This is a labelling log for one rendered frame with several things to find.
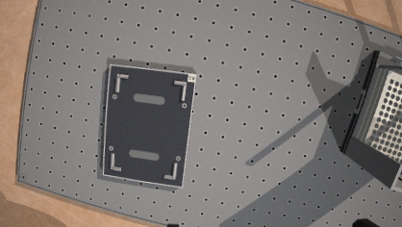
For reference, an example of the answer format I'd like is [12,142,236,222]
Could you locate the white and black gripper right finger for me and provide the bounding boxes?
[352,218,380,227]

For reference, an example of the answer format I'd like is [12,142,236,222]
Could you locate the grey flat base plate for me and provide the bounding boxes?
[17,0,402,227]

